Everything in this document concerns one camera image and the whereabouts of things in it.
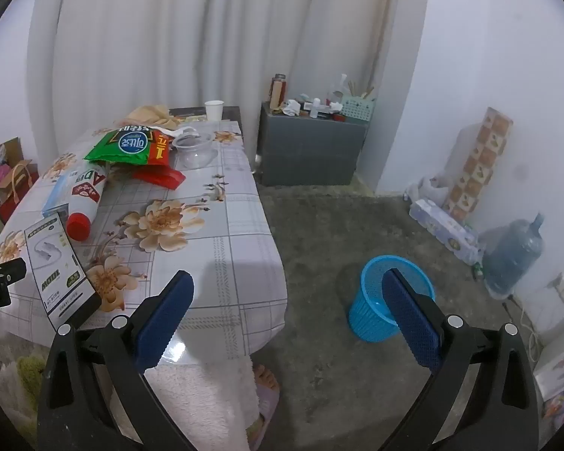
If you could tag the brown paper bag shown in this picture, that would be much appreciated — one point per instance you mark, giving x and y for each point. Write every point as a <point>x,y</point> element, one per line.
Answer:
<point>16,188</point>

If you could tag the white paper cup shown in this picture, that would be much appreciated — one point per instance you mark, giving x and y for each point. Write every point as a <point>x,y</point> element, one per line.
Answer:
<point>214,110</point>

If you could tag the green mesh basket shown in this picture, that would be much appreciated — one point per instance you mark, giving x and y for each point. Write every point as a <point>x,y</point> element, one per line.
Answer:
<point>357,110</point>

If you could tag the wooden chopsticks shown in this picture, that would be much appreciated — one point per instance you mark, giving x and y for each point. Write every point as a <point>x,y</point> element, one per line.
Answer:
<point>359,89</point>

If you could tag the fluffy white trouser leg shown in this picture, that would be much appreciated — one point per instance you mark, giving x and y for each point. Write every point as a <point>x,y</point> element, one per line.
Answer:
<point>202,399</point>

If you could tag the light blue box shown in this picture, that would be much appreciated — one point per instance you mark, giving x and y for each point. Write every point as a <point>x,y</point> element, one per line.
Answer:
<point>55,195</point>

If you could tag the long white tissue pack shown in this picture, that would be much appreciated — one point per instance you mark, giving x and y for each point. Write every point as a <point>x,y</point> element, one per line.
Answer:
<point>442,228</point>

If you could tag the wall socket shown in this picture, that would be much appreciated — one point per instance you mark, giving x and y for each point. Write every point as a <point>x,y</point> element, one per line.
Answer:
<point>563,287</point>

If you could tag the blue water jug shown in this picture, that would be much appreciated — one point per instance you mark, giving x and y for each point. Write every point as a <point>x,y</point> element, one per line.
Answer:
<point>514,253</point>

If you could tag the small green bottle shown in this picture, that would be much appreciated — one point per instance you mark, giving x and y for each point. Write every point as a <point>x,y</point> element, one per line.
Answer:
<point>478,271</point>

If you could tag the small crumpled white tissue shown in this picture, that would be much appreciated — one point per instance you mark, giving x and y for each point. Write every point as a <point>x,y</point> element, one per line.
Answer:
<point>291,109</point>

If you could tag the white plastic bag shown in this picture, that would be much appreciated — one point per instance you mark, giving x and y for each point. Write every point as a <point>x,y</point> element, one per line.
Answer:
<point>430,188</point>

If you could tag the tall checkered patterned box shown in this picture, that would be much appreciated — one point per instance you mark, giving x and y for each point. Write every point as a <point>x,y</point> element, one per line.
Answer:
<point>479,164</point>

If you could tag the person's foot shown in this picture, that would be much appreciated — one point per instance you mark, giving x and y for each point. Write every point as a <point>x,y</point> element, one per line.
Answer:
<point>264,378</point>

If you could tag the green snack bag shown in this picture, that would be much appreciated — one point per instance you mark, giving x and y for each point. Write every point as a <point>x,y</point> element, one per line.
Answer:
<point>122,145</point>

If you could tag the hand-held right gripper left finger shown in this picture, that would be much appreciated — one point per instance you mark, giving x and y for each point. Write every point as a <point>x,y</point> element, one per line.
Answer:
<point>164,319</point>

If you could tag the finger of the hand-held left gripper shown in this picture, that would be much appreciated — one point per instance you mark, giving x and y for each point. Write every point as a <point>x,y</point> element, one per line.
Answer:
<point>7,272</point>

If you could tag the blue wastebasket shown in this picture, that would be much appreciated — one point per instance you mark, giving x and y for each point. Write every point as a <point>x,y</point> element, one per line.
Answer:
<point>371,312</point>

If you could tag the white curtain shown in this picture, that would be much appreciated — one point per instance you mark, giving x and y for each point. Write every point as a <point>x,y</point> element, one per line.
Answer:
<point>169,33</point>

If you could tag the grey cabinet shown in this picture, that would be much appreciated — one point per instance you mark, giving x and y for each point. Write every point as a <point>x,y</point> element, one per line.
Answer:
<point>310,150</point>

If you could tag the floral tablecloth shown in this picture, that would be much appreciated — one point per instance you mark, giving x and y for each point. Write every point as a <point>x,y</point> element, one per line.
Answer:
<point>235,225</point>

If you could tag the pink slipper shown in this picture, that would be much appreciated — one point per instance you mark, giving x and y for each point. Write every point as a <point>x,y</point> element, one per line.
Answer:
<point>265,408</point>

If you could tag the colourful printed box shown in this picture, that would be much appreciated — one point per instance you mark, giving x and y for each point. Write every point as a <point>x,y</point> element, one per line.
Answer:
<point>557,385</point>

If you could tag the red snack packet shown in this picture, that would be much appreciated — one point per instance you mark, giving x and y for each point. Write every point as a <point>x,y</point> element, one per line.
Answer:
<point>162,177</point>

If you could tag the floral fluffy cloth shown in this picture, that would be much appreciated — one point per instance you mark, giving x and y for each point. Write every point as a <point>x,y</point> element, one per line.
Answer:
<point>21,376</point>

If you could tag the white bottle with red cap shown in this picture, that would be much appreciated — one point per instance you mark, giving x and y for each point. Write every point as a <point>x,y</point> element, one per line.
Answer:
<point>88,197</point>

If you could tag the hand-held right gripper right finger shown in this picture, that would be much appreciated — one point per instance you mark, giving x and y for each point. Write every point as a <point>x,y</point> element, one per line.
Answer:
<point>413,319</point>

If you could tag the beige tissue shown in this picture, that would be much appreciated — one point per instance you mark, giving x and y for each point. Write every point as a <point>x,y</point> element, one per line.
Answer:
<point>150,113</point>

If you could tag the clear plastic cup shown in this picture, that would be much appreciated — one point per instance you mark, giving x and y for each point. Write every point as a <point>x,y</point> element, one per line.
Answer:
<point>195,152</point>

